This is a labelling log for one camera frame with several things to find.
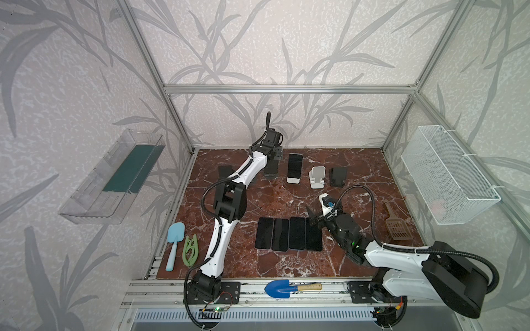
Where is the pink-edged phone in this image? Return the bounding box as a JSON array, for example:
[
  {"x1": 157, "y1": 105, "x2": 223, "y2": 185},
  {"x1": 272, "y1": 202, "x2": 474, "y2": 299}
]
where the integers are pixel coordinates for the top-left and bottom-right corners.
[{"x1": 255, "y1": 217, "x2": 274, "y2": 250}]

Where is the white stand right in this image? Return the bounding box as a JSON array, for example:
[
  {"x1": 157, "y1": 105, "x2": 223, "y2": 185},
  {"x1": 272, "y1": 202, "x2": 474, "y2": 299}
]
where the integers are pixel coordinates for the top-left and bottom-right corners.
[{"x1": 309, "y1": 166, "x2": 326, "y2": 190}]

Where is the brown slotted tray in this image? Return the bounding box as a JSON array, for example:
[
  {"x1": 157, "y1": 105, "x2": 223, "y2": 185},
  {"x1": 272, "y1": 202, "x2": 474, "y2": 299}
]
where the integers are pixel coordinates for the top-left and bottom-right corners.
[{"x1": 385, "y1": 201, "x2": 413, "y2": 241}]

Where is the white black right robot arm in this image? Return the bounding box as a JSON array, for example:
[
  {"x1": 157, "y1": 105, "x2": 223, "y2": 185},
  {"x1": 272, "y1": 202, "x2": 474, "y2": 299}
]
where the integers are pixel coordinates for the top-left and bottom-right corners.
[{"x1": 308, "y1": 204, "x2": 500, "y2": 319}]

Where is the purple-edged phone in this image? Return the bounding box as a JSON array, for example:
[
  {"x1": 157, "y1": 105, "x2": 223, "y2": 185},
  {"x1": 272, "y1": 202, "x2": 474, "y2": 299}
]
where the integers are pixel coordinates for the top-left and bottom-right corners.
[{"x1": 271, "y1": 219, "x2": 289, "y2": 252}]

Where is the clear plastic wall tray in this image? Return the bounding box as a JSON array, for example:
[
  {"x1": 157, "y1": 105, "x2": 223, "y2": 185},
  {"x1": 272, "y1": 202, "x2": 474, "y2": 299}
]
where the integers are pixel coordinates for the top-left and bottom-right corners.
[{"x1": 59, "y1": 129, "x2": 166, "y2": 225}]

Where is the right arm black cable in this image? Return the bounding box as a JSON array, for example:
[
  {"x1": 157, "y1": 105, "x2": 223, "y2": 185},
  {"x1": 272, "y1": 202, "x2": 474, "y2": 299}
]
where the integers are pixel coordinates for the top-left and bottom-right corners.
[{"x1": 330, "y1": 184, "x2": 500, "y2": 295}]

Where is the white stand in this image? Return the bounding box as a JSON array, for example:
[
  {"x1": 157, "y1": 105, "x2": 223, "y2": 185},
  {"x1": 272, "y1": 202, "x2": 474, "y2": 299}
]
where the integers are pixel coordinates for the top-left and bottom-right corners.
[
  {"x1": 287, "y1": 177, "x2": 301, "y2": 184},
  {"x1": 309, "y1": 166, "x2": 326, "y2": 190}
]

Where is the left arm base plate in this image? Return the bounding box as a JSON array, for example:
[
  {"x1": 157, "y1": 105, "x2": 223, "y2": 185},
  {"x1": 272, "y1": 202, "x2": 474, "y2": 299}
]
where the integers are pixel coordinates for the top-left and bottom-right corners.
[{"x1": 184, "y1": 281, "x2": 242, "y2": 305}]

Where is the white wire mesh basket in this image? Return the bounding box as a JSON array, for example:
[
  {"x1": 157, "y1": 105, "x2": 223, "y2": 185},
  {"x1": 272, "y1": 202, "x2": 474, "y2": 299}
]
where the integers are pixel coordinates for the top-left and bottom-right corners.
[{"x1": 401, "y1": 126, "x2": 501, "y2": 226}]

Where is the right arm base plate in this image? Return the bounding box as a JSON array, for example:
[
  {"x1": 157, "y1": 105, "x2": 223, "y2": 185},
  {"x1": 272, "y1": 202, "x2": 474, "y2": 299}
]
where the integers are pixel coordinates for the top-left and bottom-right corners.
[{"x1": 346, "y1": 281, "x2": 402, "y2": 305}]

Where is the dark phone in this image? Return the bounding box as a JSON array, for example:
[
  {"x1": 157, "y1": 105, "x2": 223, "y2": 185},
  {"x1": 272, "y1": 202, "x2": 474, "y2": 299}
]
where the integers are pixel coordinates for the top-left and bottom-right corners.
[{"x1": 305, "y1": 219, "x2": 323, "y2": 252}]

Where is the blue trowel wooden handle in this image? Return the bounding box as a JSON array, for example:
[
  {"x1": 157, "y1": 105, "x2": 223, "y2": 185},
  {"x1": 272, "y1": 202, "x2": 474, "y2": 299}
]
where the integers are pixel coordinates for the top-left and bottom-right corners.
[{"x1": 265, "y1": 279, "x2": 323, "y2": 299}]

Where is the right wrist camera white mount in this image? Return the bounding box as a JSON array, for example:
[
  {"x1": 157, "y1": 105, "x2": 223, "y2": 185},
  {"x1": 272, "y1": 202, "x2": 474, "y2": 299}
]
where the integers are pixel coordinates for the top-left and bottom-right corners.
[{"x1": 318, "y1": 193, "x2": 338, "y2": 219}]

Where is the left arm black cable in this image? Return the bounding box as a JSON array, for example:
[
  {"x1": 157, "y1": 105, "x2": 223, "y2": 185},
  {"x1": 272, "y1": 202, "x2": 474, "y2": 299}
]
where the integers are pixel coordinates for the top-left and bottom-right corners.
[{"x1": 183, "y1": 111, "x2": 274, "y2": 330}]

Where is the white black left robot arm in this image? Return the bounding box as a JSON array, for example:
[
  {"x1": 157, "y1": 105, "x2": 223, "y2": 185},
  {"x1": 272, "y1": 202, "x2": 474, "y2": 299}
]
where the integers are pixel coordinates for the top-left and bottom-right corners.
[{"x1": 190, "y1": 128, "x2": 283, "y2": 297}]

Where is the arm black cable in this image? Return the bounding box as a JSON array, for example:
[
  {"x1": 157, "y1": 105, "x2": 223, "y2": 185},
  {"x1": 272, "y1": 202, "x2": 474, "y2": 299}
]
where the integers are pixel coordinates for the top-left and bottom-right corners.
[
  {"x1": 183, "y1": 111, "x2": 274, "y2": 330},
  {"x1": 330, "y1": 184, "x2": 500, "y2": 295}
]

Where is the aluminium front rail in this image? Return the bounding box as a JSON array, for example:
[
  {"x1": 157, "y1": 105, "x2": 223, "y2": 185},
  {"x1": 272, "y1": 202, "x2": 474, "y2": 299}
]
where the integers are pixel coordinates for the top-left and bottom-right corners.
[{"x1": 119, "y1": 278, "x2": 460, "y2": 309}]

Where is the blue-edged phone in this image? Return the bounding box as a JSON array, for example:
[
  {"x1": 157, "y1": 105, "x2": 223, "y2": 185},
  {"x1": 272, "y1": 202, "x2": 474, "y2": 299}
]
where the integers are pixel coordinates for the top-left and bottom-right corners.
[{"x1": 288, "y1": 217, "x2": 306, "y2": 250}]

